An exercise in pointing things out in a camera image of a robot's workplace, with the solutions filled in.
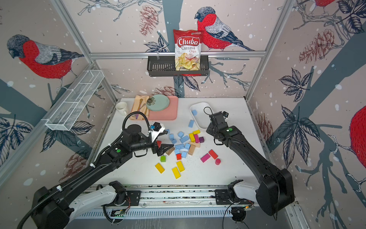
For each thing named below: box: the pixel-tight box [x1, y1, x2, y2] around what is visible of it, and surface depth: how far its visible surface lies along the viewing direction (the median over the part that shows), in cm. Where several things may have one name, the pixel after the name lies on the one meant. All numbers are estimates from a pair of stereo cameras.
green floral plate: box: [146, 93, 170, 112], surface depth 120 cm
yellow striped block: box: [188, 132, 196, 143], surface depth 97 cm
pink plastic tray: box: [148, 95, 179, 121], surface depth 116 cm
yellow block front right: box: [176, 160, 186, 173], surface depth 87 cm
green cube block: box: [160, 155, 167, 163], surface depth 89 cm
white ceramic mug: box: [115, 101, 128, 117], surface depth 106 cm
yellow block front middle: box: [171, 166, 182, 179], surface depth 84 cm
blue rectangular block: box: [188, 119, 195, 129], surface depth 107 cm
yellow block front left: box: [154, 162, 165, 174], surface depth 85 cm
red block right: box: [208, 148, 219, 160], surface depth 91 cm
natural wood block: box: [188, 144, 196, 156], surface depth 92 cm
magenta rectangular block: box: [200, 153, 211, 164], surface depth 90 cm
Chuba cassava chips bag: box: [173, 29, 204, 72], surface depth 87 cm
